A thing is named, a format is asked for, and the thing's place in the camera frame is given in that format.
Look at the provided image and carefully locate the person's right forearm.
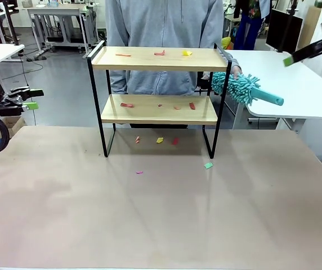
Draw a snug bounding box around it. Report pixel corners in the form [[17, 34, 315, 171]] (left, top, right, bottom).
[[106, 36, 131, 95]]

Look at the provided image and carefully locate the brown cardboard panel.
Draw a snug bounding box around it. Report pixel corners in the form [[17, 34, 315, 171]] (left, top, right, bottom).
[[301, 5, 322, 52]]

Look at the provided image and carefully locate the person's left hand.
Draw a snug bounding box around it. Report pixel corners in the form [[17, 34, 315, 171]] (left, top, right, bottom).
[[231, 66, 243, 81]]

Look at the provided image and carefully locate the person's left forearm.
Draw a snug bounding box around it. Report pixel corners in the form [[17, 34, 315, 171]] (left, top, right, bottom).
[[219, 42, 242, 74]]

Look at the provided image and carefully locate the gray metal workbench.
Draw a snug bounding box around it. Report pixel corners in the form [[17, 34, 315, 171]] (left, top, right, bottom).
[[26, 6, 92, 55]]

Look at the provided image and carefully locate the black computer monitor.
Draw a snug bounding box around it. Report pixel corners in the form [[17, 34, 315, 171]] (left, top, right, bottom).
[[265, 8, 303, 56]]

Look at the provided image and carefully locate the brown cardboard box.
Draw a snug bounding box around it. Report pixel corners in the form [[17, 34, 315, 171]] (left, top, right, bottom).
[[0, 116, 28, 139]]

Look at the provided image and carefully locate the person in gray hoodie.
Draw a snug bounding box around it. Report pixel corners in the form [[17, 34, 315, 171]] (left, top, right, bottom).
[[105, 0, 242, 96]]

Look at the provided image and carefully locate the person in blue trousers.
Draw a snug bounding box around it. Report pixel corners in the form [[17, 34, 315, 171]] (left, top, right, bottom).
[[233, 0, 271, 51]]

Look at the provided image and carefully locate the wooden two-tier black-frame shelf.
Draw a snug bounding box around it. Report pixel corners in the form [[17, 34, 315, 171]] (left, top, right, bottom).
[[87, 40, 233, 159]]

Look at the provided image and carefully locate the black office chair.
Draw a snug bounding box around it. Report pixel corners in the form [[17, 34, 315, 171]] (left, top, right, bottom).
[[194, 71, 215, 96]]

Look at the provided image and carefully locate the teal chenille duster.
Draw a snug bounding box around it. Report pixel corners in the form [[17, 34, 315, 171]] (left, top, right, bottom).
[[211, 71, 285, 107]]

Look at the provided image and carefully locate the black floor power strip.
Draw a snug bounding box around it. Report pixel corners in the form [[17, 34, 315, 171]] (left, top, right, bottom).
[[25, 55, 48, 63]]

